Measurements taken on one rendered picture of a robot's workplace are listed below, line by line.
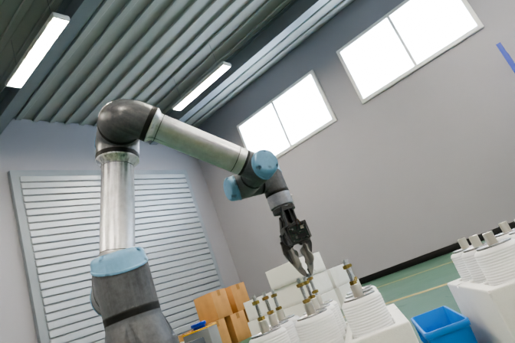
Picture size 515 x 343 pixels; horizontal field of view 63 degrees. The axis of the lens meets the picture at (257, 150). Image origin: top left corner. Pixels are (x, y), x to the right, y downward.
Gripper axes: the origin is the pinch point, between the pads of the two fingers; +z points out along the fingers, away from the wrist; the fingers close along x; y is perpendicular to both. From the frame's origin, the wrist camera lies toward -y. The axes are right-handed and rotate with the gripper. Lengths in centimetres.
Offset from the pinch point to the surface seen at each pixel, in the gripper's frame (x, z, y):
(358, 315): -1.0, 13.1, 30.5
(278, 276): 44, -11, -264
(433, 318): 30.8, 25.3, -0.5
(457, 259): 35.5, 11.3, 17.7
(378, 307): 3.7, 13.0, 31.5
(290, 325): -12.4, 10.9, 11.0
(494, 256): 28, 12, 42
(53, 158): -170, -298, -503
